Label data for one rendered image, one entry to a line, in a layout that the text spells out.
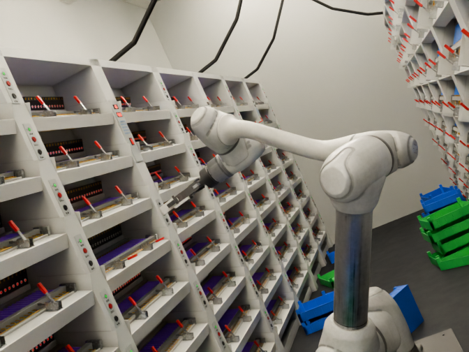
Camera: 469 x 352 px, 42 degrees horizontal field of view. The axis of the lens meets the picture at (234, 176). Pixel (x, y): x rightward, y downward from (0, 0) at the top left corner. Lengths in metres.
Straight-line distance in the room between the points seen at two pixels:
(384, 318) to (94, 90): 1.46
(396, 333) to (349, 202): 0.58
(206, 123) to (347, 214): 0.57
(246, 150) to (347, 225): 0.54
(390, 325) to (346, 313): 0.24
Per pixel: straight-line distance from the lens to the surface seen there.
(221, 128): 1.97
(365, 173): 1.59
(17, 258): 1.74
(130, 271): 2.22
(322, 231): 6.02
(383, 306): 2.04
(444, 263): 3.97
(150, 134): 3.31
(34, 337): 1.70
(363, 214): 1.68
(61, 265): 2.00
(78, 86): 2.69
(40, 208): 1.99
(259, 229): 3.94
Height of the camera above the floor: 1.10
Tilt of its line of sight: 1 degrees down
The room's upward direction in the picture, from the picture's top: 24 degrees counter-clockwise
